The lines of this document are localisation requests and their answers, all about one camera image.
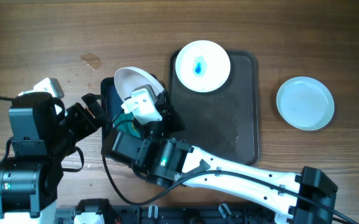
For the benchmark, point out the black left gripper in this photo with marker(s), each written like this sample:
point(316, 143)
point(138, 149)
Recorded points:
point(88, 122)

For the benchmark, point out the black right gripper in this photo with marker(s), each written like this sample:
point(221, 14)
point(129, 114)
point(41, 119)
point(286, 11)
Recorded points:
point(169, 113)

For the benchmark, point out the green yellow sponge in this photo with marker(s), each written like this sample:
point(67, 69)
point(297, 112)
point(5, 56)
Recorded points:
point(127, 127)

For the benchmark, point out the white plate blue stain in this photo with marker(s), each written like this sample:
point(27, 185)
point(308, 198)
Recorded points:
point(202, 66)
point(127, 79)
point(305, 103)

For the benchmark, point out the white plate blue stain front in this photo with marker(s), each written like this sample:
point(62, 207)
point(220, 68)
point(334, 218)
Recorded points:
point(305, 103)

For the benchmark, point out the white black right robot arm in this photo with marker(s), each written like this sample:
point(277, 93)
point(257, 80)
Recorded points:
point(307, 197)

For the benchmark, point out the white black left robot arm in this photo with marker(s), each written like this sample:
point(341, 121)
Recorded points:
point(28, 185)

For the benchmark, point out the black water basin tray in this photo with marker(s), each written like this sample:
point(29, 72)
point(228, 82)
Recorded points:
point(109, 96)

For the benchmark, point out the dark brown serving tray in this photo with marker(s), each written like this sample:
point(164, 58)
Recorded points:
point(224, 122)

